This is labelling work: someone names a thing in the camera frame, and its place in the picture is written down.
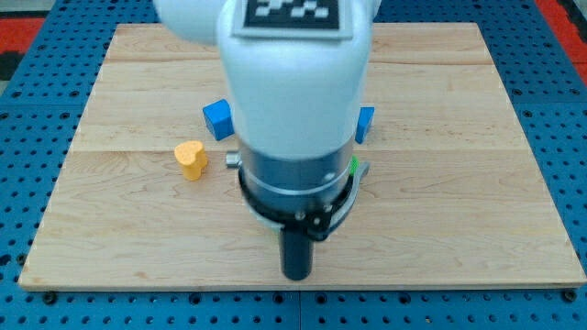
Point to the wooden board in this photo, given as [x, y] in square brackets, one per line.
[453, 200]

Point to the blue block right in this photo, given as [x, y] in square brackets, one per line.
[364, 123]

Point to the black cylindrical pointer tool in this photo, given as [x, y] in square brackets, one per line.
[296, 250]

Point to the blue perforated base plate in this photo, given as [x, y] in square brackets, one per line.
[41, 107]

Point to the green block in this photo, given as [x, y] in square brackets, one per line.
[354, 164]

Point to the yellow heart block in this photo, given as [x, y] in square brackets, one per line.
[192, 159]

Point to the blue cube block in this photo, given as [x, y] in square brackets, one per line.
[218, 119]

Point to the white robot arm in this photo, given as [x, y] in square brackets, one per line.
[295, 73]

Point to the black and white fiducial tag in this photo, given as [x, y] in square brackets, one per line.
[293, 19]

